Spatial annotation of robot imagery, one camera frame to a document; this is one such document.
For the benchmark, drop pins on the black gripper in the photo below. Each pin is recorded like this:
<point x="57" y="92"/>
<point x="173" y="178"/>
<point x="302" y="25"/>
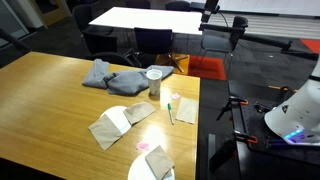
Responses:
<point x="212" y="6"/>

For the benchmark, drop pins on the grey pen with green cap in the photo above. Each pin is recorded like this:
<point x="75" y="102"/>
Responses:
<point x="170" y="115"/>

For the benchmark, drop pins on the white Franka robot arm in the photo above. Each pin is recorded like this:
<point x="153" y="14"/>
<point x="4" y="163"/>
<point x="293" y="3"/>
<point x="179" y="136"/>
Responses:
<point x="300" y="110"/>

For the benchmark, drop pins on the white paper cup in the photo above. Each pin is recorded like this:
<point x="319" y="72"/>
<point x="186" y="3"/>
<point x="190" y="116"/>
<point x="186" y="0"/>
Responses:
<point x="154" y="83"/>

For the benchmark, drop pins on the white meeting table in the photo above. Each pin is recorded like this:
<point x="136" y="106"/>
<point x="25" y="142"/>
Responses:
<point x="146" y="20"/>

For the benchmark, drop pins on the small pink packet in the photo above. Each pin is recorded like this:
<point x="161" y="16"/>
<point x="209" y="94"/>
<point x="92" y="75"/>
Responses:
<point x="175" y="96"/>

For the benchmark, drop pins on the grey sweater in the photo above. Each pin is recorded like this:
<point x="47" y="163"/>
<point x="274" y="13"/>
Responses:
<point x="126" y="81"/>

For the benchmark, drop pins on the white paper plate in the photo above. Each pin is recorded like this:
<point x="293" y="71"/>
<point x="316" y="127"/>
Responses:
<point x="137" y="172"/>
<point x="115" y="109"/>

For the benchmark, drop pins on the white paper napkin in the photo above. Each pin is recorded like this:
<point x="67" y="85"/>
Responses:
<point x="118" y="121"/>

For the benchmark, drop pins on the pink sticky note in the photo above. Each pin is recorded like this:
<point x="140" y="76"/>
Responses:
<point x="142" y="146"/>

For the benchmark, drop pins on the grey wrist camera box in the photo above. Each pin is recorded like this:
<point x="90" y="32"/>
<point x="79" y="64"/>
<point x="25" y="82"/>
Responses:
<point x="206" y="16"/>

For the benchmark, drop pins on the black stereo camera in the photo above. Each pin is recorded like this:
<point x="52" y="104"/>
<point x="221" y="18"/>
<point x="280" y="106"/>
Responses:
<point x="196" y="6"/>

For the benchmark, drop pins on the wooden door frame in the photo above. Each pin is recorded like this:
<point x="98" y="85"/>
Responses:
<point x="55" y="16"/>

